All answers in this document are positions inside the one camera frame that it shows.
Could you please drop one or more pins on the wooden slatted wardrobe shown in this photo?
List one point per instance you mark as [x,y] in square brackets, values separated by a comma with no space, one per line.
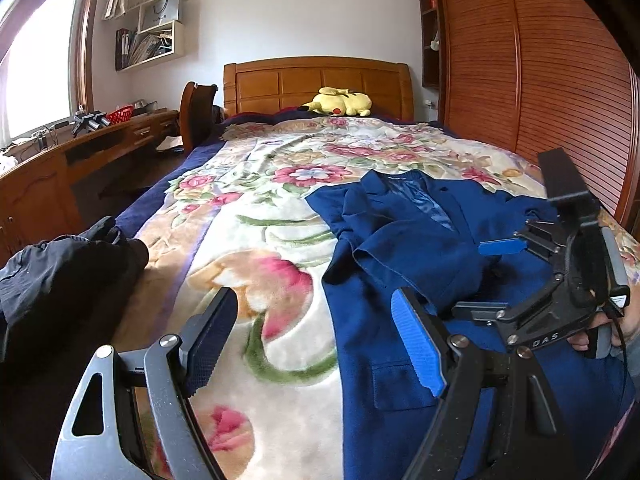
[550,85]

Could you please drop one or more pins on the yellow plush toy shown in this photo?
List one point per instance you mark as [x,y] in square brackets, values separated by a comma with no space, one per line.
[345,102]

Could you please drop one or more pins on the wooden chair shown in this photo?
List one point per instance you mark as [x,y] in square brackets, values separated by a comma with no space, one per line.
[195,110]

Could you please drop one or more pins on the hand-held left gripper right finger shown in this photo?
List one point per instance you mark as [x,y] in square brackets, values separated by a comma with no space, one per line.
[420,340]

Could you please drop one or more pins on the window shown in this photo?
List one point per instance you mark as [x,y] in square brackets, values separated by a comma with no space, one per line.
[40,60]

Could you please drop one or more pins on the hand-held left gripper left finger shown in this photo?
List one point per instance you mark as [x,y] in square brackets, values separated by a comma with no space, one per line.
[210,340]

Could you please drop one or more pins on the row of books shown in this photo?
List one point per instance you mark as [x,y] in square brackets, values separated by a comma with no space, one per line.
[140,47]

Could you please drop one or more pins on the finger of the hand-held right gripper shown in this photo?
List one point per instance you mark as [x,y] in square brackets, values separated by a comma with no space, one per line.
[480,311]
[500,247]

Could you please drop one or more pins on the black clothes pile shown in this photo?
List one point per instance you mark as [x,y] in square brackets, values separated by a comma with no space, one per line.
[60,280]

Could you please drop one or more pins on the white paper bag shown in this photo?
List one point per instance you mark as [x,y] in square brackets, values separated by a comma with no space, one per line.
[160,12]

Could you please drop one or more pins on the blue suit jacket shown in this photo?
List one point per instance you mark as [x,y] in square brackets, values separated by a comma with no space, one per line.
[390,240]

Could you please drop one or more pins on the wooden desk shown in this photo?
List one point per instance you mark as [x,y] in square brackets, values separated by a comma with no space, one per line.
[40,195]

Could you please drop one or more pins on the red basket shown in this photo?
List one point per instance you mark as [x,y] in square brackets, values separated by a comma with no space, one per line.
[120,115]

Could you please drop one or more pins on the floral blanket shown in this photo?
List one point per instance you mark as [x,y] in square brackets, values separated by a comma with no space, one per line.
[260,230]

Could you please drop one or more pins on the white wall shelf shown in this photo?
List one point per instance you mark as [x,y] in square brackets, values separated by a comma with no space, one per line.
[179,40]

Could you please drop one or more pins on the open wooden shelf cabinet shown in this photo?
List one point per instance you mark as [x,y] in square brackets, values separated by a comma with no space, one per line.
[429,25]

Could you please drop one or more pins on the wooden bed headboard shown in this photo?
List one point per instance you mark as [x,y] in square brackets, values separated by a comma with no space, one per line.
[300,85]

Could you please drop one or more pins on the person's right hand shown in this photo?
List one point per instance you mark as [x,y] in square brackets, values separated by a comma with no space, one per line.
[581,343]

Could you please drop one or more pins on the black device on desk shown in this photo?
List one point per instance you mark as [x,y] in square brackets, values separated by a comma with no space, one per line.
[90,121]

